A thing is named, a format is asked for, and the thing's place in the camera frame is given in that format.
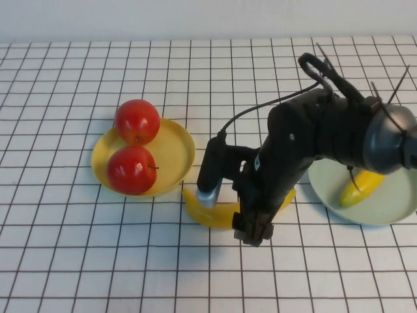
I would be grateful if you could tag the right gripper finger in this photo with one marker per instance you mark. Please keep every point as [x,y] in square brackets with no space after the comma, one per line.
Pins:
[257,231]
[238,208]

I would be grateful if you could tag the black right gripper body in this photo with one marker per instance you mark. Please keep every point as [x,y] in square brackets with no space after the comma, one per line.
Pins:
[267,192]

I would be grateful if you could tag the yellow plastic banana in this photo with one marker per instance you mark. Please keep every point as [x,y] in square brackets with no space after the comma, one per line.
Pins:
[208,216]
[365,188]

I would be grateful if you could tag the red plastic apple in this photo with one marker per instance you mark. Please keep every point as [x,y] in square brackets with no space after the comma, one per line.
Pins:
[130,172]
[137,120]

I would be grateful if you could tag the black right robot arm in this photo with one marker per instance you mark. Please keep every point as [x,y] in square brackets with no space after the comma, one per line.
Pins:
[325,130]

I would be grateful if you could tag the yellow round plate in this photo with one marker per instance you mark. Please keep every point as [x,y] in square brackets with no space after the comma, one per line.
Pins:
[172,153]

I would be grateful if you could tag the light blue round plate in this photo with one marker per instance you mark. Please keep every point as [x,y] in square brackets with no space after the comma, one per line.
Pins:
[391,202]

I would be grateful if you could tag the black zip tie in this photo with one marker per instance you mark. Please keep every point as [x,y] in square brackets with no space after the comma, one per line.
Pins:
[354,178]
[399,84]
[326,58]

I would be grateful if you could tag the white grid tablecloth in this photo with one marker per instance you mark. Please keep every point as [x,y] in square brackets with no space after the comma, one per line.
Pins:
[130,277]

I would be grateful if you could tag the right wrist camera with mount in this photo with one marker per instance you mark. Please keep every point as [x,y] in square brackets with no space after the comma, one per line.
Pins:
[210,169]

